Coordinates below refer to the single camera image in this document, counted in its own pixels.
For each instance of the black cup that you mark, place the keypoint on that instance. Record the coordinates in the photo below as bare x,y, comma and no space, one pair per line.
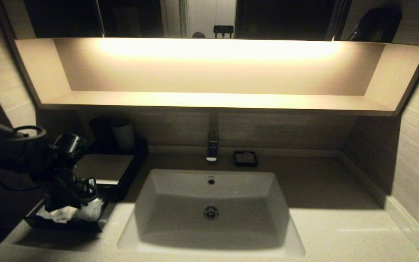
100,131

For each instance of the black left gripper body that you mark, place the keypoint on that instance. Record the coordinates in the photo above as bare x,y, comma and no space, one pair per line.
66,193

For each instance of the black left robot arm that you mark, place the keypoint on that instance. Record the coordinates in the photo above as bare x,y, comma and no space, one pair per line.
13,153

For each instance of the chrome sink drain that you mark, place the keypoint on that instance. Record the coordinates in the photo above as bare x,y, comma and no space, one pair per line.
211,213

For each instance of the black soap dish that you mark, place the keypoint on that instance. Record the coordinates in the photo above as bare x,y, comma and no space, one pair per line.
235,163

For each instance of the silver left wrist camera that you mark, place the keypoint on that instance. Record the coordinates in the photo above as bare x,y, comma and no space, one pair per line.
92,182

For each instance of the small black bracket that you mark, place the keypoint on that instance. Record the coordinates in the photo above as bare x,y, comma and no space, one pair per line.
223,30

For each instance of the mirror cabinet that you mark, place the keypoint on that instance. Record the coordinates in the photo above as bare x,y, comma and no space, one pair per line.
286,18

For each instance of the wooden wall niche shelf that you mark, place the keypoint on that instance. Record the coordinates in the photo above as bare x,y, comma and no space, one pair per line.
209,99

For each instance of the white ceramic sink basin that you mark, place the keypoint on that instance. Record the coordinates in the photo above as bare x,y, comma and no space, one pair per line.
180,218

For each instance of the chrome faucet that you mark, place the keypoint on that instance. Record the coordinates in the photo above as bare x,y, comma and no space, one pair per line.
212,149

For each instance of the white cup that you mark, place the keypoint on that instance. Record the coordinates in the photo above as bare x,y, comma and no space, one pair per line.
123,136

